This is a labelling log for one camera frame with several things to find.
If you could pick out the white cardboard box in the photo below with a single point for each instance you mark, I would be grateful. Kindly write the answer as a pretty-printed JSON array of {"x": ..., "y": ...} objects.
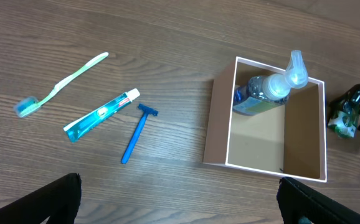
[{"x": 287, "y": 141}]

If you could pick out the teal toothpaste tube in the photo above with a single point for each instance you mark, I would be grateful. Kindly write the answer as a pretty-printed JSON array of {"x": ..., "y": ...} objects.
[{"x": 78, "y": 128}]

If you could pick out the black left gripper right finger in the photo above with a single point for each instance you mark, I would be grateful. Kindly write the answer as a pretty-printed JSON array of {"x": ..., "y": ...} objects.
[{"x": 298, "y": 203}]

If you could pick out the green white toothbrush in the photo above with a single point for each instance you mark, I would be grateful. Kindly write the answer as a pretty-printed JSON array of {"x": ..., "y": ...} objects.
[{"x": 31, "y": 104}]

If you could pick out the blue disposable razor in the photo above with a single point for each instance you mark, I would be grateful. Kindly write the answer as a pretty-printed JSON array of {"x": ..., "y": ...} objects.
[{"x": 146, "y": 112}]

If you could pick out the blue pump bottle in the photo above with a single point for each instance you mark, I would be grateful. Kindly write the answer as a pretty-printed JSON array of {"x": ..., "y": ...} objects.
[{"x": 265, "y": 92}]

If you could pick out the green soap packet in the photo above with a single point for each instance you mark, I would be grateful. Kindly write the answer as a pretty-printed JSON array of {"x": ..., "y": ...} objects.
[{"x": 344, "y": 118}]

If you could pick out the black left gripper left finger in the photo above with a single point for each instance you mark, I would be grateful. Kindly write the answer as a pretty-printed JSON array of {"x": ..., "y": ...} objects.
[{"x": 57, "y": 202}]

